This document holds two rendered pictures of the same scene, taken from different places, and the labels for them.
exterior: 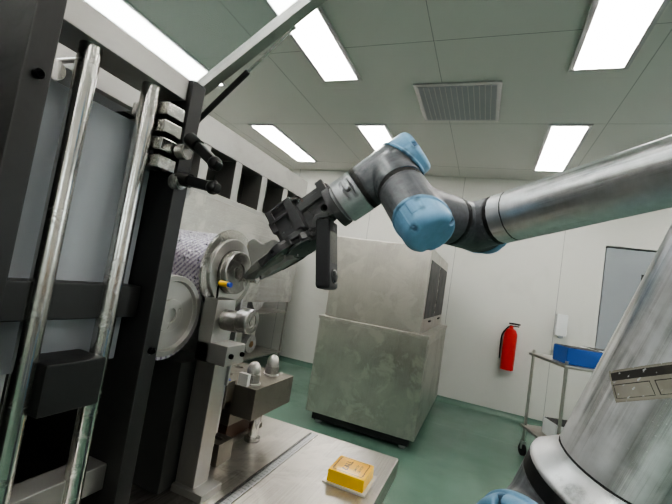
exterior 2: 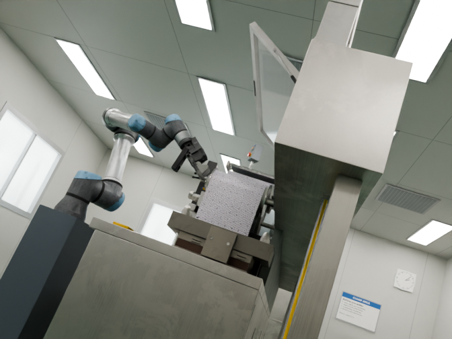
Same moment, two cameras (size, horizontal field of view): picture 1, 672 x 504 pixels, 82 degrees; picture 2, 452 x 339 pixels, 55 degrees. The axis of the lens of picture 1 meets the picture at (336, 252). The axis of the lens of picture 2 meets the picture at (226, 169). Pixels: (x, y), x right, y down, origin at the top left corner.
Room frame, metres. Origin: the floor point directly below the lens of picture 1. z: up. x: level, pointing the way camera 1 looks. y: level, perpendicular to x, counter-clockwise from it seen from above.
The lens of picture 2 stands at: (2.56, -0.06, 0.74)
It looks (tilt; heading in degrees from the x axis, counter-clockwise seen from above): 17 degrees up; 172
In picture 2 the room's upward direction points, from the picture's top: 22 degrees clockwise
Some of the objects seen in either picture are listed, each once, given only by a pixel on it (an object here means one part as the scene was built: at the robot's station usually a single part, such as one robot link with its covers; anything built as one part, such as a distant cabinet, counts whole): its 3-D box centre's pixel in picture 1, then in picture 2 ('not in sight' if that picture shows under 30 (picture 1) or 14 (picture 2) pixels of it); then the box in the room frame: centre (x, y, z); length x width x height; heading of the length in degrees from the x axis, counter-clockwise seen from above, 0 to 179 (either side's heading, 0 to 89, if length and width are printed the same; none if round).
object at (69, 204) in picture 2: not in sight; (73, 206); (0.42, -0.35, 0.95); 0.15 x 0.15 x 0.10
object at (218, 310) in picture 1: (214, 394); (188, 223); (0.65, 0.16, 1.05); 0.06 x 0.05 x 0.31; 68
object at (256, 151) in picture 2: not in sight; (254, 153); (0.20, 0.41, 1.66); 0.07 x 0.07 x 0.10; 5
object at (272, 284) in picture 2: not in sight; (272, 286); (-0.18, 0.90, 1.02); 2.24 x 0.04 x 0.24; 158
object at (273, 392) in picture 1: (199, 374); (221, 239); (0.92, 0.27, 1.00); 0.40 x 0.16 x 0.06; 68
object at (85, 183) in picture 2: not in sight; (85, 185); (0.41, -0.34, 1.07); 0.13 x 0.12 x 0.14; 122
